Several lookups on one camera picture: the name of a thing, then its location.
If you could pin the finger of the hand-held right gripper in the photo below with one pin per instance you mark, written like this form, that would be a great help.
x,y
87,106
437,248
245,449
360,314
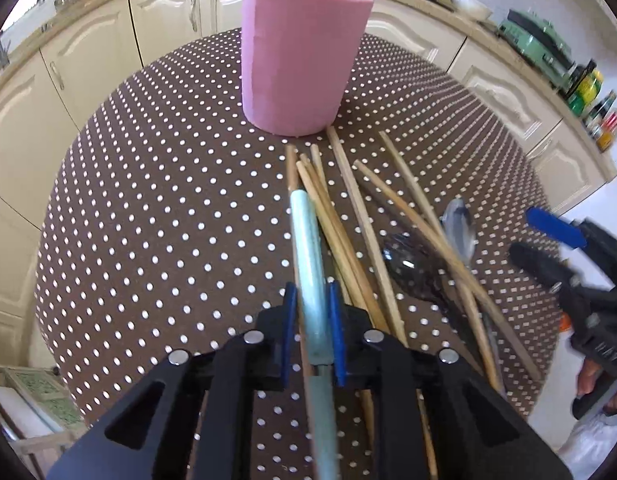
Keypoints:
x,y
556,227
538,265

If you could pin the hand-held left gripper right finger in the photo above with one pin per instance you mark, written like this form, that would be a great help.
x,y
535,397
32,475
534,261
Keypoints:
x,y
337,330

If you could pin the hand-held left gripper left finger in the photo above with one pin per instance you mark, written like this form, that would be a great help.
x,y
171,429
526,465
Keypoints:
x,y
288,330

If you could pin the shiny metal spoon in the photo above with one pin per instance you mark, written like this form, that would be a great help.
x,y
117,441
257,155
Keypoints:
x,y
461,230

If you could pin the dark metal spoon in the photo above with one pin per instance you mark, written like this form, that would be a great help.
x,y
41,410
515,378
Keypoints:
x,y
408,265

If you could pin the pile of wooden chopsticks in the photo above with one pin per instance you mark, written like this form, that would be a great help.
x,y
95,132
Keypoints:
x,y
353,195

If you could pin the pink utensil holder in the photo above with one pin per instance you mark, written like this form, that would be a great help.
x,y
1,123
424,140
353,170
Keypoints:
x,y
298,60

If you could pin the person's right forearm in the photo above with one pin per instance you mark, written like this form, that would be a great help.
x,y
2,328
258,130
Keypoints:
x,y
593,437

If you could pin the person's right hand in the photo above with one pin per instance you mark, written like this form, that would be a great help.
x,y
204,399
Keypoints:
x,y
587,377

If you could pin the row of condiment bottles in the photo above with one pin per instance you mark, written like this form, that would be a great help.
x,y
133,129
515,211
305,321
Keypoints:
x,y
586,87

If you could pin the green kitchen appliance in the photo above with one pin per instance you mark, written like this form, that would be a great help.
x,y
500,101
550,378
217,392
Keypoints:
x,y
533,40

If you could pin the white bowl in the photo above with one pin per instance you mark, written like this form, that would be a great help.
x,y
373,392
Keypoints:
x,y
471,5

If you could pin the cream kitchen counter cabinets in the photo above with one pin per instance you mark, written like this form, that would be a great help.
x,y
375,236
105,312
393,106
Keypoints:
x,y
88,60

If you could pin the wooden frame with green pattern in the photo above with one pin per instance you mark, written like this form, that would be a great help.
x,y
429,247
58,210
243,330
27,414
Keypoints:
x,y
38,390

